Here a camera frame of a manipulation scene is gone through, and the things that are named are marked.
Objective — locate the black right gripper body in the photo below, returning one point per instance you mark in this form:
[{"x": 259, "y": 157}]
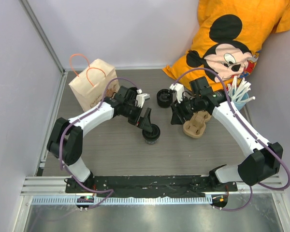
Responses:
[{"x": 186, "y": 107}]

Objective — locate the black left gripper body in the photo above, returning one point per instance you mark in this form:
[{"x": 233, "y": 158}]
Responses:
[{"x": 134, "y": 118}]

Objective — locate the translucent single black cup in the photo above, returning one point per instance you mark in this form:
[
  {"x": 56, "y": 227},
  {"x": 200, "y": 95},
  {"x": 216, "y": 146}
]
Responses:
[{"x": 151, "y": 141}]

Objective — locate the printed paper takeout bag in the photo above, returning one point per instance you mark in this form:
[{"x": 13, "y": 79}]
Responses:
[{"x": 89, "y": 85}]

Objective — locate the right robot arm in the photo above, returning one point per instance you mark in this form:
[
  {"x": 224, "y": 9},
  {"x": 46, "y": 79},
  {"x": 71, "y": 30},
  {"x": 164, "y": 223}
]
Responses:
[{"x": 262, "y": 158}]

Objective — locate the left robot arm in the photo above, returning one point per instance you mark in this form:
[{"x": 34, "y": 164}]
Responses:
[{"x": 66, "y": 139}]

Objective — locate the black coffee cup far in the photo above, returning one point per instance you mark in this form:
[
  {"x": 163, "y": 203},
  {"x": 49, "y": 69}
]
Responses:
[{"x": 164, "y": 98}]

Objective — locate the white wrapped straws bundle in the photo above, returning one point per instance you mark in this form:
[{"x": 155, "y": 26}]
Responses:
[{"x": 238, "y": 89}]

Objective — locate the blue straw holder cup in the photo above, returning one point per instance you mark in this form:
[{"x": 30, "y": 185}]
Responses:
[{"x": 240, "y": 104}]

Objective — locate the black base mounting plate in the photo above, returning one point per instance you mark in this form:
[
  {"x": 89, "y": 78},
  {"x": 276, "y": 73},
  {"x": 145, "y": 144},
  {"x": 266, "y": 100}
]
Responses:
[{"x": 154, "y": 186}]

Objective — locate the orange Mickey Mouse pillow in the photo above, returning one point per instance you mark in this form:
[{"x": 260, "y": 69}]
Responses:
[{"x": 229, "y": 40}]

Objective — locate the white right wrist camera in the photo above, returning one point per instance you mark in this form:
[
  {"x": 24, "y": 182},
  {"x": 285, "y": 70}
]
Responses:
[{"x": 179, "y": 91}]

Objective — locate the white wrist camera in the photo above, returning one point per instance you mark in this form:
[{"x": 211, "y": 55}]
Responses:
[
  {"x": 179, "y": 91},
  {"x": 141, "y": 98}
]

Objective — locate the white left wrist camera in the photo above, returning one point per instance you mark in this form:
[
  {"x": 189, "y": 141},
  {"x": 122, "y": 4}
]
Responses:
[{"x": 141, "y": 98}]

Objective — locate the aluminium corner frame post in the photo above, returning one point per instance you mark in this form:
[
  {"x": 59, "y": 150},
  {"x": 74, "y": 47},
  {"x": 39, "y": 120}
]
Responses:
[{"x": 37, "y": 26}]

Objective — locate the white slotted cable duct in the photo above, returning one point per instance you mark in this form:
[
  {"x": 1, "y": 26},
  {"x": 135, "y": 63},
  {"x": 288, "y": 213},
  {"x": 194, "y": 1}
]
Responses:
[{"x": 87, "y": 200}]

